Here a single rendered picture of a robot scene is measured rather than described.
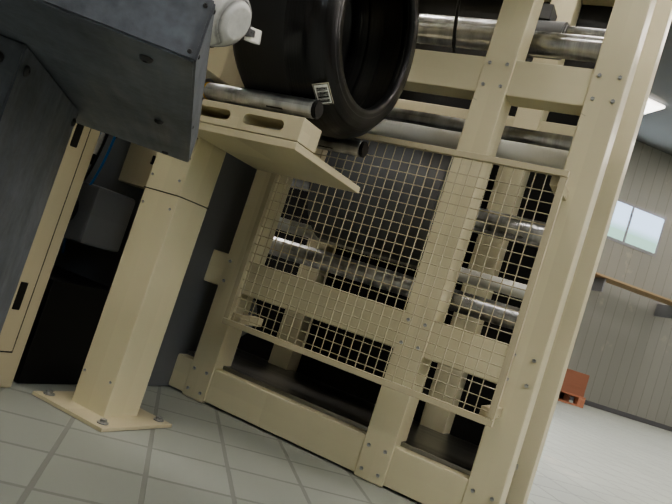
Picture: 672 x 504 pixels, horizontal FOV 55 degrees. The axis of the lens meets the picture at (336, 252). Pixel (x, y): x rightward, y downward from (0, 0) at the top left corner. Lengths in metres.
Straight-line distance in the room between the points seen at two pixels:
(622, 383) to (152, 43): 12.33
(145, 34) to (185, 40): 0.02
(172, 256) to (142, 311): 0.17
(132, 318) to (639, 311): 11.35
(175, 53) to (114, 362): 1.47
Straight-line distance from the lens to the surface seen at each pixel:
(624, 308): 12.43
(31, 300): 1.89
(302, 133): 1.52
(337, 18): 1.57
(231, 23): 1.08
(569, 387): 10.51
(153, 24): 0.42
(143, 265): 1.81
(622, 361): 12.53
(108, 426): 1.78
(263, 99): 1.63
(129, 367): 1.84
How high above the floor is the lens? 0.51
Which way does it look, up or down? 3 degrees up
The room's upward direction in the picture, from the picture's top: 18 degrees clockwise
